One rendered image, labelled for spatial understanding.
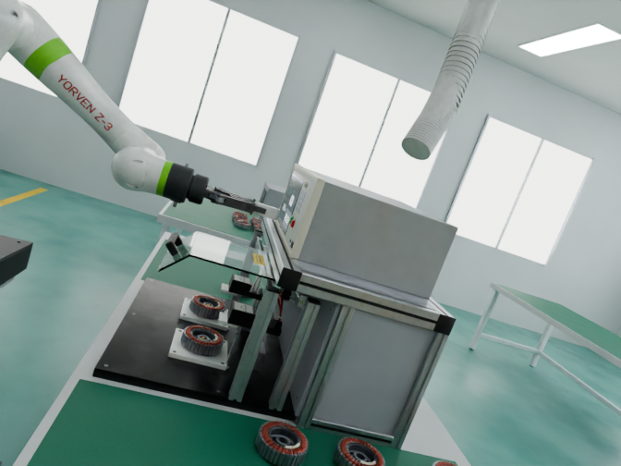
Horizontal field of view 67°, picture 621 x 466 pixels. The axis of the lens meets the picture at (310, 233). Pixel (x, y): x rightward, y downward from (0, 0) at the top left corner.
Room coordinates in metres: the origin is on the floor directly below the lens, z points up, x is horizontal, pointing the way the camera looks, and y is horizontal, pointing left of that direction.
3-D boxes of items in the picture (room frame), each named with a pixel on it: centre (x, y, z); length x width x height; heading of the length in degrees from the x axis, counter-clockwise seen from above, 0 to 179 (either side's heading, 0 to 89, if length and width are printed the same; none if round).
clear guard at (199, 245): (1.16, 0.16, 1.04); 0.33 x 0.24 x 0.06; 103
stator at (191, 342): (1.19, 0.18, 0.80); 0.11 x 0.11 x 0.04
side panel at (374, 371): (1.08, -0.26, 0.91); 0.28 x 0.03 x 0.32; 103
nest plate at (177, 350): (1.19, 0.18, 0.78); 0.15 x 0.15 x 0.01; 13
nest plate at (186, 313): (1.42, 0.23, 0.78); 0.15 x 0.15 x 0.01; 13
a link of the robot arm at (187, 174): (1.19, 0.36, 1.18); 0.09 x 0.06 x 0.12; 13
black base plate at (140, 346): (1.31, 0.19, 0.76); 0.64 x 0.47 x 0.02; 13
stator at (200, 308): (1.42, 0.23, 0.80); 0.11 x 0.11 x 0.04
